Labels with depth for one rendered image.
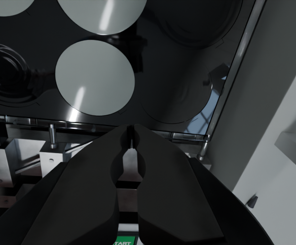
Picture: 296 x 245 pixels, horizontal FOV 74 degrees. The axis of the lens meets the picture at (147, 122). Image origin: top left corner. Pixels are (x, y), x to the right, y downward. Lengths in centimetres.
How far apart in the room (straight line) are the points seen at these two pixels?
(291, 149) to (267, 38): 14
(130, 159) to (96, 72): 17
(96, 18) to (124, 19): 3
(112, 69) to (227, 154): 22
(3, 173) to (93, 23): 27
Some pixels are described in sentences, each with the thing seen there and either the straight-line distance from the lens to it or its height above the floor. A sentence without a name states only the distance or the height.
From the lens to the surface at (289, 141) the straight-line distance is 28.
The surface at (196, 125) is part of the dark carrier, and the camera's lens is 31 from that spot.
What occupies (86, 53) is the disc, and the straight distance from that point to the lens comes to 26.
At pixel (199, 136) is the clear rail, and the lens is 32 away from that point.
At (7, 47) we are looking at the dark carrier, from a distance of 29.
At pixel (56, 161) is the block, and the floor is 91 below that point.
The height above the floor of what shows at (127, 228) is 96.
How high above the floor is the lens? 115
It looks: 59 degrees down
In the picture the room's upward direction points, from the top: 170 degrees clockwise
